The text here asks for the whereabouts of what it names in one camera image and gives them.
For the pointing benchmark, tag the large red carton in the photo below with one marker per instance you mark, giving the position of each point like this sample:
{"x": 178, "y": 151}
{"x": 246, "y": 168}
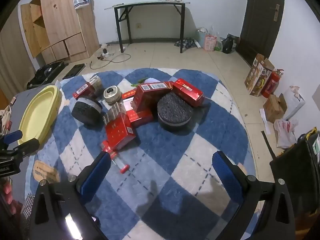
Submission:
{"x": 147, "y": 97}
{"x": 187, "y": 91}

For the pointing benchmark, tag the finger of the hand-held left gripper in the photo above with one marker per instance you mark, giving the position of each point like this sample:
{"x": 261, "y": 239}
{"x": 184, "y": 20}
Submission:
{"x": 12, "y": 136}
{"x": 28, "y": 146}

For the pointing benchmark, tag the houndstooth cloth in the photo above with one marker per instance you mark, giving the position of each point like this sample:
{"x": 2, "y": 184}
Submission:
{"x": 28, "y": 207}

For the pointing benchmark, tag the brown cardboard box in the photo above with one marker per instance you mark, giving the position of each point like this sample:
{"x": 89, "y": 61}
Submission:
{"x": 275, "y": 107}

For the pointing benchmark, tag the round beige device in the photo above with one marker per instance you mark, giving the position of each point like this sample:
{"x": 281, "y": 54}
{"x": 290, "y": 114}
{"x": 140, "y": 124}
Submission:
{"x": 111, "y": 93}

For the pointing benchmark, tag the white red plastic bag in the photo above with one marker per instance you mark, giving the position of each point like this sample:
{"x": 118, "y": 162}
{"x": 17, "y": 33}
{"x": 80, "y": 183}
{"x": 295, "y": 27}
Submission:
{"x": 286, "y": 132}

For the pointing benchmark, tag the clear tube red cap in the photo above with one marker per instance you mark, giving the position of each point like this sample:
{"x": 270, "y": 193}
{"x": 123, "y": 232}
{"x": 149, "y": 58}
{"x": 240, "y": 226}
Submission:
{"x": 122, "y": 167}

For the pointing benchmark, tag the beige curtain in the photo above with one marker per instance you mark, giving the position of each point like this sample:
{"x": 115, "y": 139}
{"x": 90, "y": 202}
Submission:
{"x": 12, "y": 55}

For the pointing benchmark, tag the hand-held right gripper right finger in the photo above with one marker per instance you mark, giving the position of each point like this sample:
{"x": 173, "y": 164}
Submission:
{"x": 226, "y": 177}

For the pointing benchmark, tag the black stick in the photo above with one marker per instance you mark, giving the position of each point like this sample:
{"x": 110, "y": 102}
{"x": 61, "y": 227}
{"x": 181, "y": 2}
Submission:
{"x": 268, "y": 145}

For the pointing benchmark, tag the printed cardboard box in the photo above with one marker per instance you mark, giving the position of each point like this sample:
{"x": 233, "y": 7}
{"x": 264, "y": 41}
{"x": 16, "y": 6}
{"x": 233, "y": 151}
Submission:
{"x": 258, "y": 75}

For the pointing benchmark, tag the red fire extinguisher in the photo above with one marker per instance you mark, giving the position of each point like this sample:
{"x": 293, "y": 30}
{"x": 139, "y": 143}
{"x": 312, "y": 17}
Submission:
{"x": 272, "y": 83}

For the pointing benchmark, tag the yellow plastic basin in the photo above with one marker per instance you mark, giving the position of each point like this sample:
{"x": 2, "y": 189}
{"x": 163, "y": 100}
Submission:
{"x": 37, "y": 112}

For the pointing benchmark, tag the pink plastic bag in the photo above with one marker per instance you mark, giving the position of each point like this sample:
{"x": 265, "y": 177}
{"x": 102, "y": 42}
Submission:
{"x": 210, "y": 43}

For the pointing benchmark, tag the black yellow tool bag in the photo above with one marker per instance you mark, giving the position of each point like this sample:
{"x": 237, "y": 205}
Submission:
{"x": 297, "y": 180}

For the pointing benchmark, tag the person's left hand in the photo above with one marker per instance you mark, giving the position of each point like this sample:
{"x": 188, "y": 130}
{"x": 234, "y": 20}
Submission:
{"x": 7, "y": 195}

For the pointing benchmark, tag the wooden wardrobe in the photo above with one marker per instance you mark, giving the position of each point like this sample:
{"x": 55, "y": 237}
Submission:
{"x": 62, "y": 17}

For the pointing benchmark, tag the black folding table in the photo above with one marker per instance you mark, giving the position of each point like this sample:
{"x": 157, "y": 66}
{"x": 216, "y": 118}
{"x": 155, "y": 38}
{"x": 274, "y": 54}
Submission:
{"x": 150, "y": 3}

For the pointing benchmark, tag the green clear plastic bag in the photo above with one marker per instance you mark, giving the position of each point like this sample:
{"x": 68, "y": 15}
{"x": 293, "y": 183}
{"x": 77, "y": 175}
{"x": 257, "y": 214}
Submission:
{"x": 218, "y": 45}

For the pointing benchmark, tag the blue white checkered rug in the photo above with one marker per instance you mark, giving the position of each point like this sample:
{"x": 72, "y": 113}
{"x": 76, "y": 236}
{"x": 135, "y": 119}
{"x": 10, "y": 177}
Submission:
{"x": 175, "y": 155}

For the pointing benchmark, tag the black round sponge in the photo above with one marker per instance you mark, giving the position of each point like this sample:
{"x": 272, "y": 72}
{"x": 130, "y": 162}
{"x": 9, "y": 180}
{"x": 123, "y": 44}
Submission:
{"x": 173, "y": 110}
{"x": 86, "y": 111}

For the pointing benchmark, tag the black keyboard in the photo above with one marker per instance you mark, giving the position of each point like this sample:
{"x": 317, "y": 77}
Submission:
{"x": 73, "y": 71}

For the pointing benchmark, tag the silver metal can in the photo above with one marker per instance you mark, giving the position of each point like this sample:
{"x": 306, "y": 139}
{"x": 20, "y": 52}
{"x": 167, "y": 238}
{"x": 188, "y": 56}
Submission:
{"x": 96, "y": 85}

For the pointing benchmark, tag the dark door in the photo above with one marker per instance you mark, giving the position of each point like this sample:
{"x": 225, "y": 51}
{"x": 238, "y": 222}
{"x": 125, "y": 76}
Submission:
{"x": 260, "y": 17}

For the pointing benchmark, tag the white power strip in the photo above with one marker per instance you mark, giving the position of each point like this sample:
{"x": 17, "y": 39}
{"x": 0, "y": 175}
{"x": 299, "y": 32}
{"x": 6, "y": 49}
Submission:
{"x": 106, "y": 53}

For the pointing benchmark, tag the green plastic item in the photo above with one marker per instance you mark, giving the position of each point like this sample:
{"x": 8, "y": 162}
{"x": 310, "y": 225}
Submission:
{"x": 141, "y": 81}

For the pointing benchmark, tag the dark patterned cloth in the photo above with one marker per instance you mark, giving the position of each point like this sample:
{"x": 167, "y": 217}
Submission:
{"x": 186, "y": 42}

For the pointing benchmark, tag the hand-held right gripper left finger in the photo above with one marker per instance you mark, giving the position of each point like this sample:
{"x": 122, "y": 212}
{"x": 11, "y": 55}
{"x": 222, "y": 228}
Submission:
{"x": 96, "y": 177}

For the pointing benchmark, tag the white paper bag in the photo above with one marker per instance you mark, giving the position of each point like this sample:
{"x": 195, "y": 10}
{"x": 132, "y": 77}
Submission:
{"x": 296, "y": 101}

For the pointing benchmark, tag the glossy red carton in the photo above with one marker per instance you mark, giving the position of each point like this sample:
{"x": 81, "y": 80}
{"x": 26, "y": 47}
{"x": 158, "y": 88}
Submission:
{"x": 120, "y": 132}

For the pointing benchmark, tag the black case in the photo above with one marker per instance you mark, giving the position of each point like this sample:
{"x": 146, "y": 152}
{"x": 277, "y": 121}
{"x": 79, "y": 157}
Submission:
{"x": 47, "y": 73}

